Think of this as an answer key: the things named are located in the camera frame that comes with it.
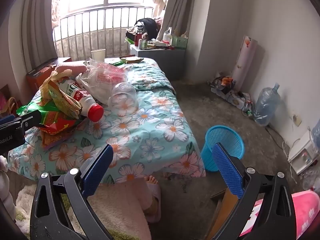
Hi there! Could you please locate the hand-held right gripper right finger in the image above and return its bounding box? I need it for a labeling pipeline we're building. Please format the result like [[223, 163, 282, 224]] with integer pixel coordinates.
[[211, 142, 297, 240]]

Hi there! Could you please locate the red snack bag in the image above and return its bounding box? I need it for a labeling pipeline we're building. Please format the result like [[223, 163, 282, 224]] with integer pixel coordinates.
[[37, 112, 87, 137]]

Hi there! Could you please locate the orange black snack bag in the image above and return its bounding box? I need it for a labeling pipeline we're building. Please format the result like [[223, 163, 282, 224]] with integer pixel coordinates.
[[212, 75, 235, 94]]

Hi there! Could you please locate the brown cardboard piece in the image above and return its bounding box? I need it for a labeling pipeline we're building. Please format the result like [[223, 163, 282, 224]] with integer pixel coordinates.
[[205, 189, 240, 240]]

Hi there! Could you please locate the brown snack packet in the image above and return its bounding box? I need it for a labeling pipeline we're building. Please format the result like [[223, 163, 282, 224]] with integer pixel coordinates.
[[120, 56, 145, 64]]

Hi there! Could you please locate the white paper cup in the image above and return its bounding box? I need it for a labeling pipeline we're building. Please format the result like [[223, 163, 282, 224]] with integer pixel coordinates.
[[90, 49, 107, 62]]

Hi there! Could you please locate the red thermos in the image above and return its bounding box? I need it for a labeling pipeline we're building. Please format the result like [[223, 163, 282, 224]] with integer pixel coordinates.
[[134, 29, 143, 47]]

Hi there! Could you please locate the green plastic basket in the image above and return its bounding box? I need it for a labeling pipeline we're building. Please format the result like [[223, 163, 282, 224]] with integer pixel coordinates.
[[171, 35, 188, 49]]

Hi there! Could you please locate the pile of bags and cables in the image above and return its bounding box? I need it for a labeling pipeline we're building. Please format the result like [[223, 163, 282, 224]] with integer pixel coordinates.
[[211, 86, 252, 109]]

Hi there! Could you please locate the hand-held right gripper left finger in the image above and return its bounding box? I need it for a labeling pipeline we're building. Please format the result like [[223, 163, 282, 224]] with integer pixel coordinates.
[[29, 144, 114, 240]]

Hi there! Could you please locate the beige plastic bag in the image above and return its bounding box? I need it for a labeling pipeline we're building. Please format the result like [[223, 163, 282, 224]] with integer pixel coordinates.
[[39, 69, 75, 97]]

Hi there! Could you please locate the white milk bottle red cap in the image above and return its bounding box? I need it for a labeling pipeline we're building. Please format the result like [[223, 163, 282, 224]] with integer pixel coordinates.
[[54, 79, 104, 123]]

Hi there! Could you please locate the green snack bag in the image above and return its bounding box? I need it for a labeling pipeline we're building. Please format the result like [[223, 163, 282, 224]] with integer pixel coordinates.
[[16, 100, 58, 122]]

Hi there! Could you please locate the yellow snack bag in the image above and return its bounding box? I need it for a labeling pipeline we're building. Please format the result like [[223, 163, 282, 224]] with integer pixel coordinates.
[[46, 80, 83, 118]]

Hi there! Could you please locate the pink blanket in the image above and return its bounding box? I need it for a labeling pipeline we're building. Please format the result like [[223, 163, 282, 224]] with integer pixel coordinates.
[[240, 190, 320, 240]]

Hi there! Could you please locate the red-brown cardboard box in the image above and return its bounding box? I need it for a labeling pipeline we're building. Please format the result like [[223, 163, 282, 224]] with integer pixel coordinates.
[[26, 57, 73, 95]]

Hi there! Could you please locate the person's foot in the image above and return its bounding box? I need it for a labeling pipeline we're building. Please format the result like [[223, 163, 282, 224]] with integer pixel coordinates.
[[143, 176, 158, 213]]

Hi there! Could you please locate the black backpack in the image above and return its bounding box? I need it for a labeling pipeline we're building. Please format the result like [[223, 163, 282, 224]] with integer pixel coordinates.
[[134, 18, 158, 42]]

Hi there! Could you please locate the metal window railing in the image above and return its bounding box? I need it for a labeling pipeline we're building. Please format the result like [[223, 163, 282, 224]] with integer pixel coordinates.
[[52, 5, 154, 58]]

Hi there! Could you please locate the white water dispenser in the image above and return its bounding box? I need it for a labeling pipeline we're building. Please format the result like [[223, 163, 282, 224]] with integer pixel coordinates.
[[287, 130, 320, 174]]

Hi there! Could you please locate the pink slipper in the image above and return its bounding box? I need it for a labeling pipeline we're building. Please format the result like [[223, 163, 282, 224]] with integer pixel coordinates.
[[145, 182, 162, 223]]

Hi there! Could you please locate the clear plastic bag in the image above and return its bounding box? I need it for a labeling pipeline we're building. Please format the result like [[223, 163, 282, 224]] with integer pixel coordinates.
[[304, 165, 320, 190]]

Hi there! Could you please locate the grey curtain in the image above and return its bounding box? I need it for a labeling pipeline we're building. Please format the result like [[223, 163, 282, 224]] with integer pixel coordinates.
[[160, 0, 198, 43], [9, 0, 59, 80]]

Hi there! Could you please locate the blue plastic basket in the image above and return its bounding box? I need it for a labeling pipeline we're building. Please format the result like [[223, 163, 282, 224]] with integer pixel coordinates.
[[200, 125, 245, 172]]

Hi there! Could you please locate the clear plastic cup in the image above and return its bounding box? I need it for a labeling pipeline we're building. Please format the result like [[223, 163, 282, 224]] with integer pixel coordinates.
[[107, 82, 138, 115]]

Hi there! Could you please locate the empty clear water jug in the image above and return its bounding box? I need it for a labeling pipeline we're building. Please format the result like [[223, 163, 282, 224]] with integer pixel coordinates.
[[254, 82, 281, 127]]

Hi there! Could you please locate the tan woven bag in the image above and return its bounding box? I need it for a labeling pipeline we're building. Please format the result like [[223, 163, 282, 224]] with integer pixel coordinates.
[[0, 84, 19, 117]]

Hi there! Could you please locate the grey cabinet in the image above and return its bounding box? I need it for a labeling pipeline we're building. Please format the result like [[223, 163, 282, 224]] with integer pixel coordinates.
[[130, 45, 187, 80]]

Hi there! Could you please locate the person's fluffy white robe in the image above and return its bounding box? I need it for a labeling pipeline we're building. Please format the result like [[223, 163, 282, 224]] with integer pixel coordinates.
[[10, 177, 153, 240]]

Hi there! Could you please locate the pink towel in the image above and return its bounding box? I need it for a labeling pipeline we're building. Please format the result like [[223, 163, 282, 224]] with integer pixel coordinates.
[[55, 60, 88, 77]]

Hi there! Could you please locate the printed paper roll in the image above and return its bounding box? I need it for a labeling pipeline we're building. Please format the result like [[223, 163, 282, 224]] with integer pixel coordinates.
[[231, 35, 258, 90]]

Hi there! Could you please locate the floral teal blanket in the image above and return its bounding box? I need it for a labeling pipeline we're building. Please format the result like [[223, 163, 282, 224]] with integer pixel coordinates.
[[7, 57, 207, 183]]

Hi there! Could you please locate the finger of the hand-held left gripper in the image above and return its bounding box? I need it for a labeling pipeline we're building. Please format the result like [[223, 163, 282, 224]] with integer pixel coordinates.
[[0, 114, 16, 126], [15, 110, 42, 130]]

